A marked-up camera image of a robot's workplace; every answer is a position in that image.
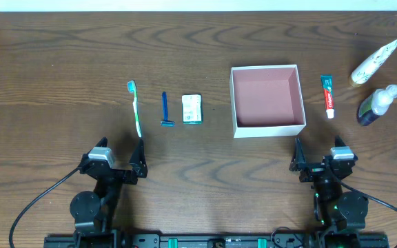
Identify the blue disposable razor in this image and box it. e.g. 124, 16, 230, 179
161, 92, 175, 127

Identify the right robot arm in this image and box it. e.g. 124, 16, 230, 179
289, 136, 369, 247

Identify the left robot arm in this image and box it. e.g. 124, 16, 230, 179
70, 137, 148, 247

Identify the clear pump bottle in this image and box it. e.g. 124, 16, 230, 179
356, 85, 397, 126

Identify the white box pink interior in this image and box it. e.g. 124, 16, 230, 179
230, 64, 307, 138

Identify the green white soap box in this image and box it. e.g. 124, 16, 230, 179
181, 94, 203, 125

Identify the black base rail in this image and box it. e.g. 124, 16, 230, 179
43, 232, 389, 248

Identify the green white toothbrush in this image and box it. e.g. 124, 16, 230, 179
127, 80, 142, 138

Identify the red green toothpaste tube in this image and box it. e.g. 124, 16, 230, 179
320, 74, 334, 119

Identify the white lotion tube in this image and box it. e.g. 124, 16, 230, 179
349, 39, 397, 87

